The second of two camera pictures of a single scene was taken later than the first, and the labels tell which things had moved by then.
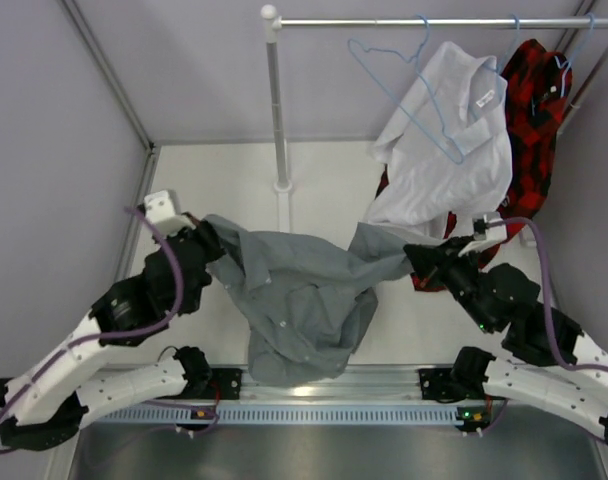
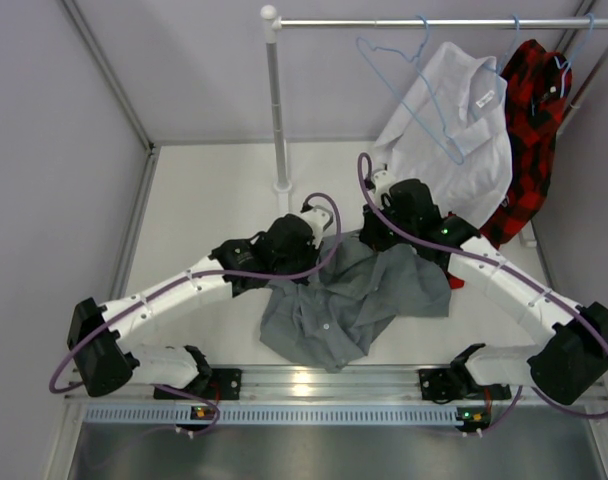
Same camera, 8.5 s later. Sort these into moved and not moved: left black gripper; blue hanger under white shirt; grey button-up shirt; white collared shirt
Moved: left black gripper; grey button-up shirt
Not moved: blue hanger under white shirt; white collared shirt
